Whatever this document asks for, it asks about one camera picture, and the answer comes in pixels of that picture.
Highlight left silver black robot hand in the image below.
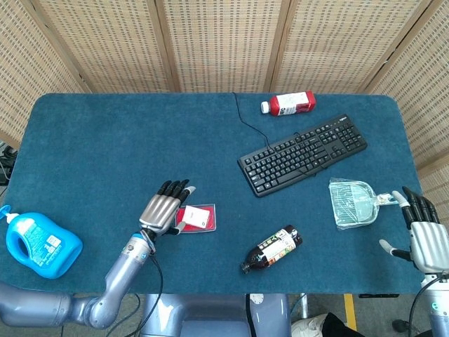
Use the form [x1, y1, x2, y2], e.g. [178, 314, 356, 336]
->
[138, 179, 196, 237]

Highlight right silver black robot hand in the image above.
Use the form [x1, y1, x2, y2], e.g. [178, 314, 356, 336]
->
[378, 185, 449, 277]

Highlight small white box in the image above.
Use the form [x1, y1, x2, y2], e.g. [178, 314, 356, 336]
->
[181, 205, 211, 230]

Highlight red and white packaged card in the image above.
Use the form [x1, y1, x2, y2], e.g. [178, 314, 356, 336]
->
[174, 204, 217, 234]

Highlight blue table cloth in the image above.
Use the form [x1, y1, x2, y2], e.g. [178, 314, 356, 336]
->
[0, 92, 426, 295]

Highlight clear packaged green dustpan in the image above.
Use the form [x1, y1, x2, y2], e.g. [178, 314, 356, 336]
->
[328, 178, 401, 232]

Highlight dark brown drink bottle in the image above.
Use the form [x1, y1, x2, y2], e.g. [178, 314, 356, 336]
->
[240, 225, 304, 275]

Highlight grey robot torso base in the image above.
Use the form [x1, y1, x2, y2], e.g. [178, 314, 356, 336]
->
[138, 293, 293, 337]

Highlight black cloth bag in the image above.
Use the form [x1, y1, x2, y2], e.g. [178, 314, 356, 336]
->
[321, 312, 366, 337]

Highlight blue detergent bottle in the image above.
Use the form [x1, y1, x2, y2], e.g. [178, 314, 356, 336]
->
[0, 204, 84, 280]

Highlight white sneaker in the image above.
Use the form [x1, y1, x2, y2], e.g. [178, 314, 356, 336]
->
[291, 314, 330, 337]

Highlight black computer keyboard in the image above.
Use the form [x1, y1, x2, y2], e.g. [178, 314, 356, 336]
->
[237, 113, 368, 198]

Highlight red drink bottle white cap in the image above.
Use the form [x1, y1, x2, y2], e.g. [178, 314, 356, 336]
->
[260, 91, 317, 117]

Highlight woven bamboo folding screen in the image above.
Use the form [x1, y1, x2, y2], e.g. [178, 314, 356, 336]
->
[0, 0, 449, 253]

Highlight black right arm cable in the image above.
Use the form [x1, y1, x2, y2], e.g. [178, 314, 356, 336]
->
[408, 275, 448, 337]

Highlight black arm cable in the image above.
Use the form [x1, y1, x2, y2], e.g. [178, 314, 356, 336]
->
[408, 275, 448, 337]
[105, 245, 165, 337]

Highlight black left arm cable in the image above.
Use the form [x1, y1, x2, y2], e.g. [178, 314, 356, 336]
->
[105, 245, 165, 337]

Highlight black keyboard cable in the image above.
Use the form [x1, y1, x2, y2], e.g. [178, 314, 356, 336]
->
[232, 91, 329, 176]

